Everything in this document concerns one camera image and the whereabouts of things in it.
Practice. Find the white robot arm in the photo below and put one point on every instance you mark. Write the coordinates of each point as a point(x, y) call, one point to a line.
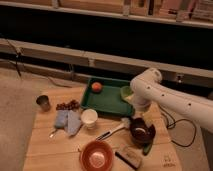
point(147, 87)

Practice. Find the green plastic tray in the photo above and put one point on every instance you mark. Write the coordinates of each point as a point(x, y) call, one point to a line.
point(108, 101)

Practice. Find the orange bowl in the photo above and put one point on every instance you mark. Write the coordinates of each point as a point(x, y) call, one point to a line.
point(96, 156)

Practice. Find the bunch of red grapes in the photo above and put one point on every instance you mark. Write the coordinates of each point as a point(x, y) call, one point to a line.
point(72, 105)

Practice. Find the green vegetable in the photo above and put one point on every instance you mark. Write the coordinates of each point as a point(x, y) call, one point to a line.
point(147, 148)

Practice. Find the small metal cup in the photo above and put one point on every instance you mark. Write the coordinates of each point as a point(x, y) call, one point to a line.
point(43, 102)

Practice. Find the white paper cup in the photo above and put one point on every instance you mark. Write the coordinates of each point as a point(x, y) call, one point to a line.
point(89, 118)

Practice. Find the dark brown bowl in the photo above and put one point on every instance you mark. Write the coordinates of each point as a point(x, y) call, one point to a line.
point(139, 137)

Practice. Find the wooden board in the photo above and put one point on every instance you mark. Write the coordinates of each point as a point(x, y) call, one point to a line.
point(61, 153)

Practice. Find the green plastic cup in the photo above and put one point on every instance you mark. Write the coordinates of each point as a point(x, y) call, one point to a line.
point(126, 93)

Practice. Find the orange fruit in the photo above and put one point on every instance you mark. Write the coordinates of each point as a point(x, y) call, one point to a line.
point(96, 87)

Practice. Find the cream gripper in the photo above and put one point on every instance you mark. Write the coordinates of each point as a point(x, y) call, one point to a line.
point(144, 124)

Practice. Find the blue folded cloth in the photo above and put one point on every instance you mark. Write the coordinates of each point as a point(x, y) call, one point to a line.
point(68, 120)

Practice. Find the metal spoon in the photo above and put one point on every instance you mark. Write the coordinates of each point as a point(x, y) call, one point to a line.
point(53, 133)

